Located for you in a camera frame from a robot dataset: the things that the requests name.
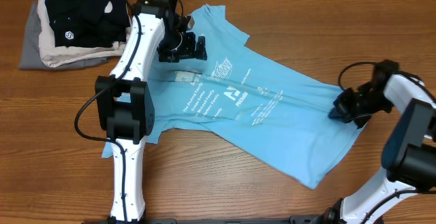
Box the light blue printed t-shirt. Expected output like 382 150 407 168
101 3 364 190

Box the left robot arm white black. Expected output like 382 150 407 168
95 1 207 223

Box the black polo shirt with logo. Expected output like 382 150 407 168
45 0 130 48

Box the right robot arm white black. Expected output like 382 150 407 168
313 72 435 223

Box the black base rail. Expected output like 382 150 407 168
81 214 331 224

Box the folded grey garment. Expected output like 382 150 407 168
18 2 110 71

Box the folded beige garment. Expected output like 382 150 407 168
37 0 126 69

